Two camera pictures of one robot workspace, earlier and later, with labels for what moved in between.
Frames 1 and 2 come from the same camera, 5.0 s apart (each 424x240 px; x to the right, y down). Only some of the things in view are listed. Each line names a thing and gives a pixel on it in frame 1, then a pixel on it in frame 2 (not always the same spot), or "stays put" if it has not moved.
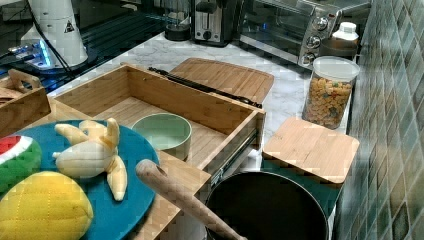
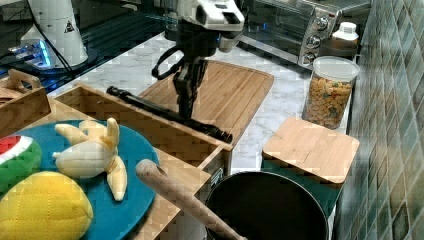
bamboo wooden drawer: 225,132 to 176,140
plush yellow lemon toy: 45,206 stays put
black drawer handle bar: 179,79 to 170,114
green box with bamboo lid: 317,155 stays put
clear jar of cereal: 329,91 stays put
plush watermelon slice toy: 20,157 stays put
